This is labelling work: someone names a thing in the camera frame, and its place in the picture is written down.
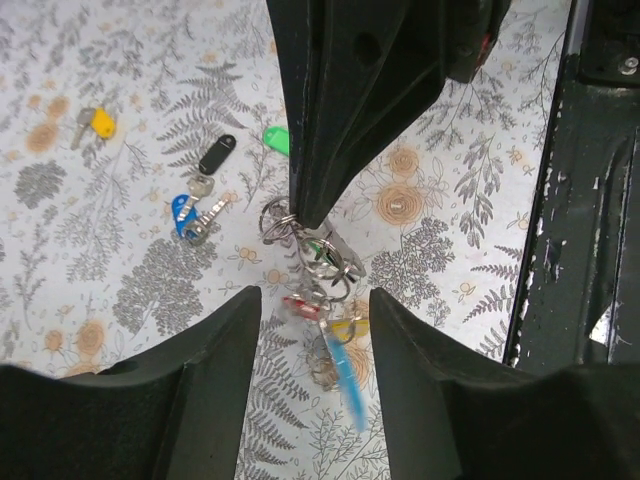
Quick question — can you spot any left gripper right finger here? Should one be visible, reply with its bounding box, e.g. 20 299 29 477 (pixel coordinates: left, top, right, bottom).
369 288 639 479

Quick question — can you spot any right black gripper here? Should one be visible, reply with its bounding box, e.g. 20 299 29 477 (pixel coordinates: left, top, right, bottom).
299 0 511 228

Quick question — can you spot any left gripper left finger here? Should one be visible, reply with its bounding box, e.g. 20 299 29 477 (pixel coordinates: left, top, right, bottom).
1 286 261 479

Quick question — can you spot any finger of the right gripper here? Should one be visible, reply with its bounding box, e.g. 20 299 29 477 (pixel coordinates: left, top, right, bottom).
267 0 326 220

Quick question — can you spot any green tag key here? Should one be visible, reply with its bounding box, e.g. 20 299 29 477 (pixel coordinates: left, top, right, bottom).
262 126 290 156

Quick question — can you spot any black tag key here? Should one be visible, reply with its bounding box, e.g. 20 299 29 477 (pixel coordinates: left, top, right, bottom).
187 134 236 199

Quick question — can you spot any blue tag key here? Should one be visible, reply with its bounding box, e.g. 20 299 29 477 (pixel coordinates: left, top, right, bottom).
171 194 230 246

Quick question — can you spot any floral table mat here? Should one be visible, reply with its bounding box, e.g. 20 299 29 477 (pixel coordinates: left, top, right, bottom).
1 1 570 479

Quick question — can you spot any yellow tag key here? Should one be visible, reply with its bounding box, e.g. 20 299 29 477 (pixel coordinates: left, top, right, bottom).
70 107 116 150

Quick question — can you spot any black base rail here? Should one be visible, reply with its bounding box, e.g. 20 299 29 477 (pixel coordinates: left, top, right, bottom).
504 1 639 375

